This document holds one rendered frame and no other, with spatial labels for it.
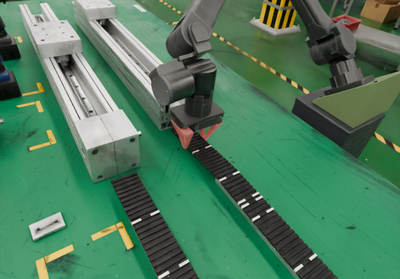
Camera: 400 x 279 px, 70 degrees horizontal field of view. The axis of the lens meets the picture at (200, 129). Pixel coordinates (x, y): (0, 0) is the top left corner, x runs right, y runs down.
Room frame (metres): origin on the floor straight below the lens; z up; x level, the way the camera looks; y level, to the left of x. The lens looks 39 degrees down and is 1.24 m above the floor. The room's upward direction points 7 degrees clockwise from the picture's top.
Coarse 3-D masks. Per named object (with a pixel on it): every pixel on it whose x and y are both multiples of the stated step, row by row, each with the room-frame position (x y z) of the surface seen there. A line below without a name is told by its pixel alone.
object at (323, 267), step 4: (324, 264) 0.23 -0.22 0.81; (320, 268) 0.22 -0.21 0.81; (324, 268) 0.22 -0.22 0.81; (312, 272) 0.21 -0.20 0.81; (316, 272) 0.21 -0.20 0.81; (320, 272) 0.21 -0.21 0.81; (324, 272) 0.22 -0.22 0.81; (328, 272) 0.22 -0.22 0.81; (332, 272) 0.22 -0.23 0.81; (308, 276) 0.21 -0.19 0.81; (312, 276) 0.21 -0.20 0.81; (316, 276) 0.21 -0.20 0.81; (320, 276) 0.21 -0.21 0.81; (324, 276) 0.21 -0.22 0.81; (328, 276) 0.21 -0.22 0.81
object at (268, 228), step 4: (272, 220) 0.30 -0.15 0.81; (276, 220) 0.30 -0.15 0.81; (280, 220) 0.30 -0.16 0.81; (284, 220) 0.30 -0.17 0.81; (264, 224) 0.29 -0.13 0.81; (268, 224) 0.29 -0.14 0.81; (272, 224) 0.29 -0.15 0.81; (276, 224) 0.29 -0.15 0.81; (280, 224) 0.29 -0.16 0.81; (284, 224) 0.29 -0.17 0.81; (260, 228) 0.28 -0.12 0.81; (264, 228) 0.28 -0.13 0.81; (268, 228) 0.28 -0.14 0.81; (272, 228) 0.28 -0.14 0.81; (276, 228) 0.28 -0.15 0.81; (264, 232) 0.27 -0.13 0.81; (268, 232) 0.27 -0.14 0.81; (272, 232) 0.28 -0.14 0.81
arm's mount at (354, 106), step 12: (396, 72) 0.80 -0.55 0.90; (372, 84) 0.67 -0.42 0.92; (384, 84) 0.68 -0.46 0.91; (396, 84) 0.74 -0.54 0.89; (324, 96) 0.75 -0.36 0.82; (336, 96) 0.72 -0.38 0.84; (348, 96) 0.70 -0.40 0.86; (360, 96) 0.67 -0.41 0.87; (372, 96) 0.66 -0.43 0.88; (384, 96) 0.72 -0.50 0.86; (324, 108) 0.73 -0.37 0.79; (336, 108) 0.71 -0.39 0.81; (348, 108) 0.68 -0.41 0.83; (360, 108) 0.66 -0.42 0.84; (372, 108) 0.69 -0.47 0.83; (384, 108) 0.75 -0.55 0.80; (348, 120) 0.67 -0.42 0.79; (360, 120) 0.67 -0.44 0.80
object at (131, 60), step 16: (80, 16) 1.09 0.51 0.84; (96, 32) 0.92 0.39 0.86; (112, 32) 1.01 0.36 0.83; (128, 32) 0.93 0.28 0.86; (96, 48) 0.94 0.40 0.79; (112, 48) 0.80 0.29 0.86; (128, 48) 0.89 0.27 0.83; (144, 48) 0.82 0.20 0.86; (112, 64) 0.80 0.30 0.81; (128, 64) 0.71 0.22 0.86; (144, 64) 0.78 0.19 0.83; (128, 80) 0.71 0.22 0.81; (144, 80) 0.63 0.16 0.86; (144, 96) 0.61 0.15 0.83; (160, 112) 0.54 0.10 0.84; (160, 128) 0.54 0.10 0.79
